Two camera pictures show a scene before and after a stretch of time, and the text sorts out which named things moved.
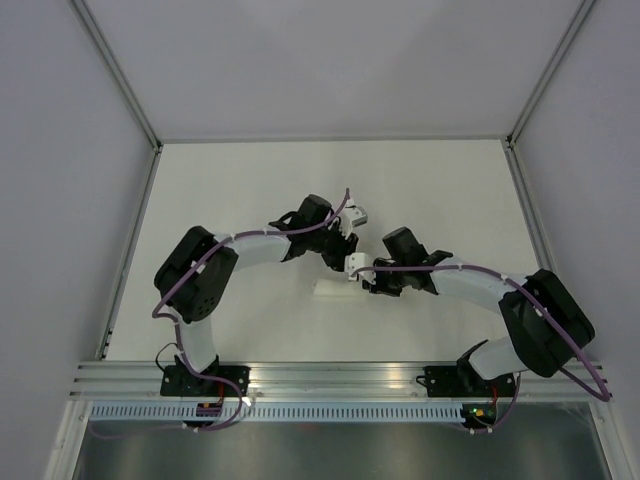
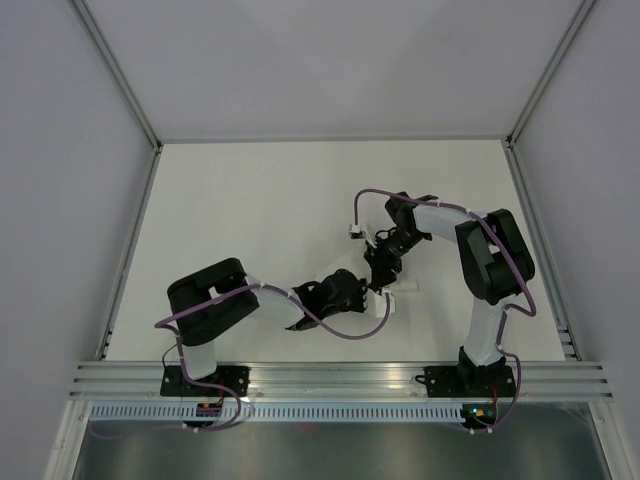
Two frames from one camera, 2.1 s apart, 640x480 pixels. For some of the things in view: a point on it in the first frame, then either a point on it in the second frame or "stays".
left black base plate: [179, 381] stays
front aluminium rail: [91, 380] stays
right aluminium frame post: [580, 13] stays
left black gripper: [345, 246] to [360, 307]
